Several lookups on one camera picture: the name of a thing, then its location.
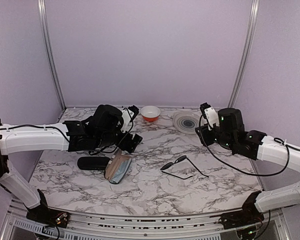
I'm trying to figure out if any orange bowl with white inside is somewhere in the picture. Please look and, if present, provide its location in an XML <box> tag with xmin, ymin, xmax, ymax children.
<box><xmin>140</xmin><ymin>105</ymin><xmax>161</xmax><ymax>122</ymax></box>

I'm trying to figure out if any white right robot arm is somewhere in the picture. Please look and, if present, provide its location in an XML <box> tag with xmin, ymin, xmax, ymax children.
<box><xmin>195</xmin><ymin>103</ymin><xmax>300</xmax><ymax>224</ymax></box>

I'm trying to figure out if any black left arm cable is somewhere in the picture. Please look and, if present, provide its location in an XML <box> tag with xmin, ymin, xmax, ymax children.
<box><xmin>0</xmin><ymin>109</ymin><xmax>136</xmax><ymax>156</ymax></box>

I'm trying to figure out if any aluminium frame post right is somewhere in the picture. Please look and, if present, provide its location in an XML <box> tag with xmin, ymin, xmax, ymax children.
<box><xmin>227</xmin><ymin>0</ymin><xmax>260</xmax><ymax>108</ymax></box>

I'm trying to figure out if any brown fabric case red stripe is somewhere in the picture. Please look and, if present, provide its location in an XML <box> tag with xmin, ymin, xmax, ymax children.
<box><xmin>103</xmin><ymin>149</ymin><xmax>132</xmax><ymax>183</ymax></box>

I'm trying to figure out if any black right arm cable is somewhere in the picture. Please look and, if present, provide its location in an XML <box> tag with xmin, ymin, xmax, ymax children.
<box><xmin>197</xmin><ymin>114</ymin><xmax>300</xmax><ymax>178</ymax></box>

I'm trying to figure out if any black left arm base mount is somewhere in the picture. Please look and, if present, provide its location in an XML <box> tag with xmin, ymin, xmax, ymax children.
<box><xmin>26</xmin><ymin>189</ymin><xmax>70</xmax><ymax>228</ymax></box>

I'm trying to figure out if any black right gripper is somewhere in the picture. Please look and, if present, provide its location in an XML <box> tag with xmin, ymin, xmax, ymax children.
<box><xmin>195</xmin><ymin>123</ymin><xmax>235</xmax><ymax>151</ymax></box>

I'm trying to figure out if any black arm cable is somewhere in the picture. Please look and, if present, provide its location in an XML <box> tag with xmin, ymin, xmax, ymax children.
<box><xmin>197</xmin><ymin>114</ymin><xmax>300</xmax><ymax>178</ymax></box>
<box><xmin>0</xmin><ymin>109</ymin><xmax>136</xmax><ymax>156</ymax></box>

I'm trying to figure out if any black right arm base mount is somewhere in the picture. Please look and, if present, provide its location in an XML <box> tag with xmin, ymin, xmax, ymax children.
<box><xmin>218</xmin><ymin>190</ymin><xmax>265</xmax><ymax>230</ymax></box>

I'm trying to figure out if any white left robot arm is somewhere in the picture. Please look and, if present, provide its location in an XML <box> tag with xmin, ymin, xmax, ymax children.
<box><xmin>0</xmin><ymin>104</ymin><xmax>143</xmax><ymax>223</ymax></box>

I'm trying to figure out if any black glasses case beige lining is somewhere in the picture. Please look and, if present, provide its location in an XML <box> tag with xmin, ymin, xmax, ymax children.
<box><xmin>77</xmin><ymin>156</ymin><xmax>110</xmax><ymax>171</ymax></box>

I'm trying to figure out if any aluminium frame post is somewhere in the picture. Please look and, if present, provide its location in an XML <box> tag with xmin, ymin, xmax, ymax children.
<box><xmin>37</xmin><ymin>0</ymin><xmax>67</xmax><ymax>112</ymax></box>
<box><xmin>227</xmin><ymin>0</ymin><xmax>260</xmax><ymax>108</ymax></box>

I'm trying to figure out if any white plate with blue spiral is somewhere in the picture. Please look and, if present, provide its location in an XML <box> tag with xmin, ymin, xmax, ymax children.
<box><xmin>172</xmin><ymin>111</ymin><xmax>200</xmax><ymax>135</ymax></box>

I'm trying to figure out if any aluminium frame post left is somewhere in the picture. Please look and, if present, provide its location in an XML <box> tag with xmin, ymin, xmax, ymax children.
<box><xmin>37</xmin><ymin>0</ymin><xmax>67</xmax><ymax>112</ymax></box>

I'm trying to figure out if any aluminium front frame rail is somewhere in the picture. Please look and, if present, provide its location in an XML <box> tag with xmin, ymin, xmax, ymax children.
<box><xmin>0</xmin><ymin>199</ymin><xmax>291</xmax><ymax>240</ymax></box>

